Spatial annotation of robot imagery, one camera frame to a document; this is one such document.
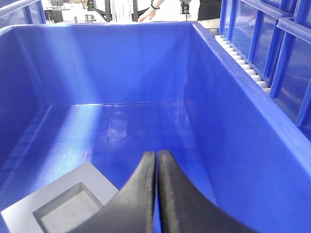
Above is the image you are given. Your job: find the bystander hand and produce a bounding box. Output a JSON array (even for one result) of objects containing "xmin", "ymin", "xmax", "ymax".
[{"xmin": 138, "ymin": 8, "xmax": 156, "ymax": 22}]

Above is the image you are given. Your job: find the blue target bin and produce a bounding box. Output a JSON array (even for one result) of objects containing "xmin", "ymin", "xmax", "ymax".
[{"xmin": 0, "ymin": 23, "xmax": 311, "ymax": 233}]

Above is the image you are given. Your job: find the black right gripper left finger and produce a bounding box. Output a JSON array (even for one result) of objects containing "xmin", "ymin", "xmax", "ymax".
[{"xmin": 71, "ymin": 151, "xmax": 156, "ymax": 233}]

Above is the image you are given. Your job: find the white roller conveyor strip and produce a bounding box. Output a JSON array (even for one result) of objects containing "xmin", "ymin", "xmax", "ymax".
[{"xmin": 214, "ymin": 35, "xmax": 271, "ymax": 95}]

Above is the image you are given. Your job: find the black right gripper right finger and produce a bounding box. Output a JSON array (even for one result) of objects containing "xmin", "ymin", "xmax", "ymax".
[{"xmin": 157, "ymin": 150, "xmax": 254, "ymax": 233}]

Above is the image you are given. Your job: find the gray square base block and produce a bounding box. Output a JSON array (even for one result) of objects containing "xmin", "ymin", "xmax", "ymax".
[{"xmin": 1, "ymin": 162, "xmax": 118, "ymax": 233}]

